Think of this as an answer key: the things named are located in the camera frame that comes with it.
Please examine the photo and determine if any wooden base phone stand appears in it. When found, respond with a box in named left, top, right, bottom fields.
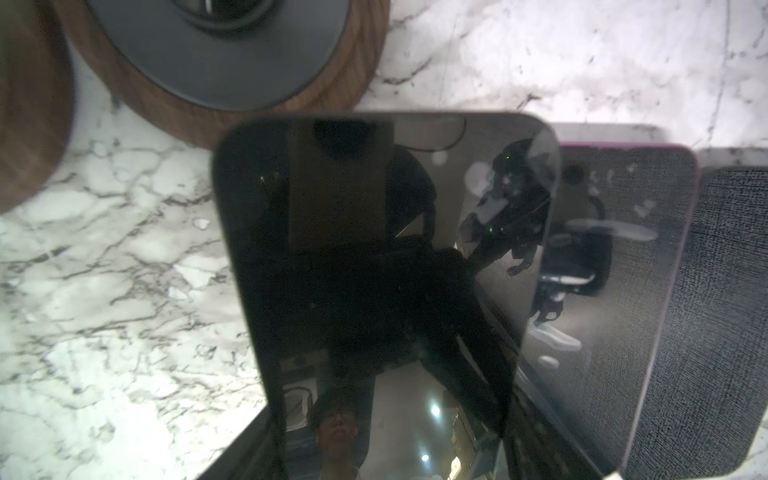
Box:
left=1, top=1, right=75, bottom=213

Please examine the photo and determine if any black phone with purple edge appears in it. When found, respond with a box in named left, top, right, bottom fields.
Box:
left=497, top=143, right=700, bottom=479

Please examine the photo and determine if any wooden base grey plate stand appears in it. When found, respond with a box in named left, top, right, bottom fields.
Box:
left=53, top=1, right=391, bottom=148

